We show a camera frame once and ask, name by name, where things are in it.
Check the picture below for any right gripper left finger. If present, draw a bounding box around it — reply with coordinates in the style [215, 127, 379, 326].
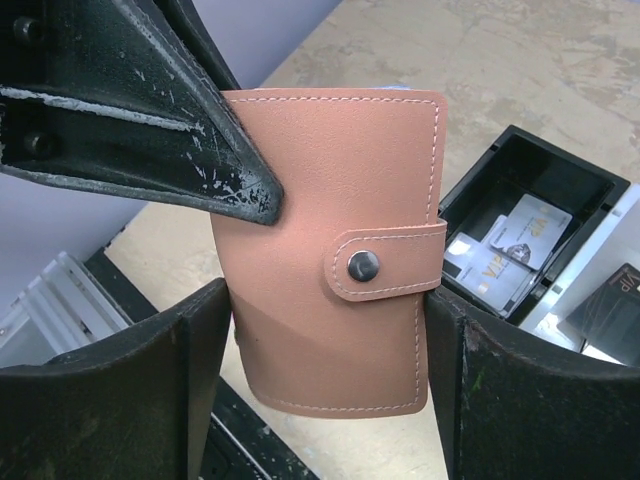
[1, 278, 231, 479]

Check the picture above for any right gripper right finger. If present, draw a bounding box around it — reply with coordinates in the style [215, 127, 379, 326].
[424, 287, 639, 480]

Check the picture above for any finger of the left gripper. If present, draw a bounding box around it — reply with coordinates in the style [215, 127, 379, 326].
[1, 0, 284, 225]

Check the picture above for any white bin with black cards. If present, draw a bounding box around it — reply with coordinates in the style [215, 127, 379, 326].
[520, 184, 639, 367]

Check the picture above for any black cards pile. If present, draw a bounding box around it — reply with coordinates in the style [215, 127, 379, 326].
[566, 263, 639, 365]

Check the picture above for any silver cards pile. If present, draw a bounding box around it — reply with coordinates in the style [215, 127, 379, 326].
[444, 194, 573, 317]

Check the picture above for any black bin with silver cards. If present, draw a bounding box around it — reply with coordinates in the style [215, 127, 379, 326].
[439, 126, 631, 325]

